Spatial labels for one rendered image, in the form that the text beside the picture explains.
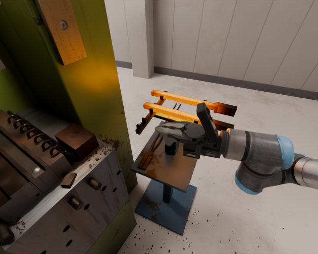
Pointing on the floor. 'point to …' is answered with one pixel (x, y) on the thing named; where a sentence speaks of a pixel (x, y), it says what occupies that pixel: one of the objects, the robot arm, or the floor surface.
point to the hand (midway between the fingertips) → (159, 127)
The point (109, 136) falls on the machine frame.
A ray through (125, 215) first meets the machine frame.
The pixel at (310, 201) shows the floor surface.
